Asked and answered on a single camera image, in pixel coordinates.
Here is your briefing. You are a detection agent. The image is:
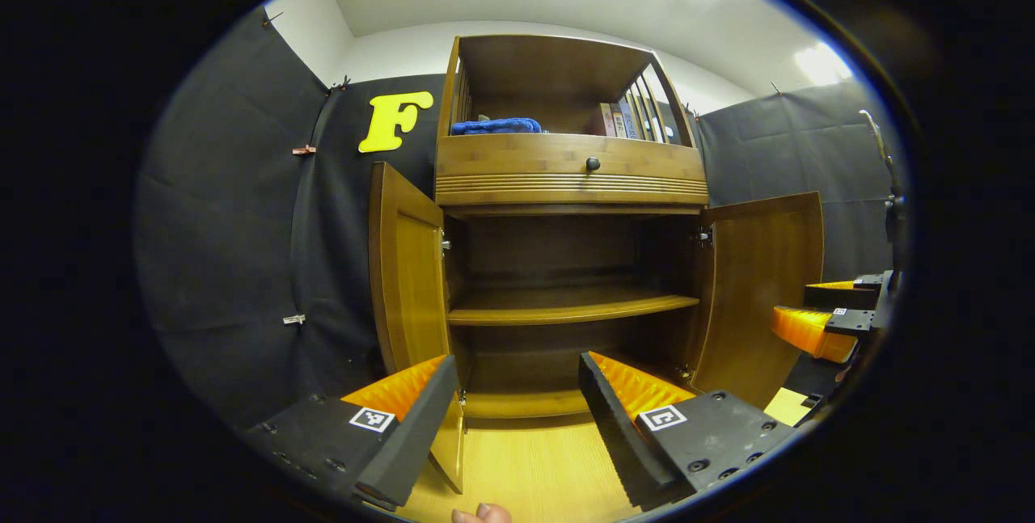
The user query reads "small ceiling light panel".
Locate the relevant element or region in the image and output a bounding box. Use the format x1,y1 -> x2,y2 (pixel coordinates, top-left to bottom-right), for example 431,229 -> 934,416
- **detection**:
794,42 -> 854,87

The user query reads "thin beige rod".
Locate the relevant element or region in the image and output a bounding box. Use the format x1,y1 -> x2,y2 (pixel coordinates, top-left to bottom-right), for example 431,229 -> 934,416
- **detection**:
859,109 -> 897,184

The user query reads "wooden cabinet inner shelf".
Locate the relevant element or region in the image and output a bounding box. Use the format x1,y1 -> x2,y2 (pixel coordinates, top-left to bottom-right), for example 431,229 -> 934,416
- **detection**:
447,289 -> 701,327

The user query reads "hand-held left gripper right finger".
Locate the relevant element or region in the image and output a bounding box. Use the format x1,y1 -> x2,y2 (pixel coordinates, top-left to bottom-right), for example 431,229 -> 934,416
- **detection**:
578,351 -> 797,512

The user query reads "small black block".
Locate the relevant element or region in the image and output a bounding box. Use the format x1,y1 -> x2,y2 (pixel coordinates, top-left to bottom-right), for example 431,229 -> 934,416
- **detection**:
796,392 -> 827,428

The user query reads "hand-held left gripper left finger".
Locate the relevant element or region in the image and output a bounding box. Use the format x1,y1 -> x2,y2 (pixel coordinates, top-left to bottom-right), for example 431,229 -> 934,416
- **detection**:
243,355 -> 460,510

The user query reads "wooden double-door shoe cabinet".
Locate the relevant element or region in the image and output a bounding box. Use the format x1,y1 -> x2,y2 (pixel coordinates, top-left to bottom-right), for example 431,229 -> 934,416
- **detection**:
434,34 -> 712,419

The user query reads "wooden shoe cabinet door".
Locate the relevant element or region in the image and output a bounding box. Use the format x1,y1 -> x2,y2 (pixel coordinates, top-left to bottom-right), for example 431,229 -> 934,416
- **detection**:
687,192 -> 826,411
368,161 -> 466,496

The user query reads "blue folded towel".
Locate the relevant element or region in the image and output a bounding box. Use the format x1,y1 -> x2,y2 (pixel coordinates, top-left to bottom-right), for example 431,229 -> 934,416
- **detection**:
450,117 -> 543,136

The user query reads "black backdrop cloth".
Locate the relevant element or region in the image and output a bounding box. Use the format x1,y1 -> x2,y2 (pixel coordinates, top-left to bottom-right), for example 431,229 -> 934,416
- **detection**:
133,6 -> 910,431

